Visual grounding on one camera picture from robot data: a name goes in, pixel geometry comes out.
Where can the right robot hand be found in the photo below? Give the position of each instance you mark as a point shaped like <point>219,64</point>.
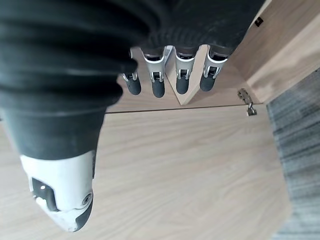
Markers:
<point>62,62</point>

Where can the wooden cabinet door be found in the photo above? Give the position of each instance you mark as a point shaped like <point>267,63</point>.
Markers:
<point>180,170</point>

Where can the silver cabinet hinge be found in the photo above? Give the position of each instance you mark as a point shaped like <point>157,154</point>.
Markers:
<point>247,102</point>

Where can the black cabinet fitting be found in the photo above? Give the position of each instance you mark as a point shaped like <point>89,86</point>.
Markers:
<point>259,22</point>

